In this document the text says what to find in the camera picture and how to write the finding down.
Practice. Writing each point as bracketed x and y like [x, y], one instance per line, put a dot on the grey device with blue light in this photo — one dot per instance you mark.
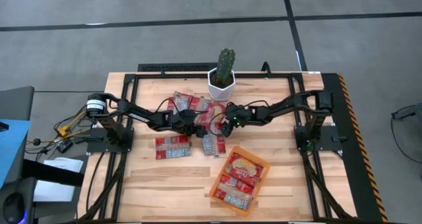
[14, 201]

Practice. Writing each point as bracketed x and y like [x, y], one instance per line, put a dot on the white paper sheet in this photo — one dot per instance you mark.
[56, 191]

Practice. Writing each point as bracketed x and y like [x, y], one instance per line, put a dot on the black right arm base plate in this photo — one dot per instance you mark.
[329, 135]

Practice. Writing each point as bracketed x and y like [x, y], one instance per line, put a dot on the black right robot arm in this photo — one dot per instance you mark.
[283, 107]

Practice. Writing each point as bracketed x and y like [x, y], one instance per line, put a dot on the yellow plug connector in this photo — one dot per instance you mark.
[64, 130]

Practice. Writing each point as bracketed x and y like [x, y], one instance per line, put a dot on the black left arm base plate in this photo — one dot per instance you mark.
[95, 145]

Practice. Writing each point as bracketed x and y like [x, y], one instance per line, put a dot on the orange translucent plastic basket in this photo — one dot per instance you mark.
[244, 212]

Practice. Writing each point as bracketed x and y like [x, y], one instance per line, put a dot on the red white popcorn bag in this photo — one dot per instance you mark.
[244, 169]
[217, 110]
[234, 193]
[202, 106]
[213, 145]
[173, 147]
[179, 101]

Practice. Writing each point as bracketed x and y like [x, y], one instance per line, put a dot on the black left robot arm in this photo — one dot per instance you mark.
[138, 115]

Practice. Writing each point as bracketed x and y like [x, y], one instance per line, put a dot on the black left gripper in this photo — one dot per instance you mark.
[184, 122]

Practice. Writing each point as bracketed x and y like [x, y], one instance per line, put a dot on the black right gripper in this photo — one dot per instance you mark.
[239, 114]

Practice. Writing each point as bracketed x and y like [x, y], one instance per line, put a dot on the black aluminium rig frame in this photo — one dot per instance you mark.
[171, 75]

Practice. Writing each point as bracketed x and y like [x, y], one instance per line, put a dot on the black perforated grille strip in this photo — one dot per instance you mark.
[174, 67]

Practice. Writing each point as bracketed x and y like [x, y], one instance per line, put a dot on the green cactus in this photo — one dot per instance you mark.
[225, 64]

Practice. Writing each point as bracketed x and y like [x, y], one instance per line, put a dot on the small black box device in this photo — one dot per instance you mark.
[64, 146]

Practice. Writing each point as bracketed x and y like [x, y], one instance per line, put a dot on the black mat with hazard stripes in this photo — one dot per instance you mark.
[362, 184]

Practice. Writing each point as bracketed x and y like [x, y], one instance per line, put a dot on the blue board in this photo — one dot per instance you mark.
[11, 145]

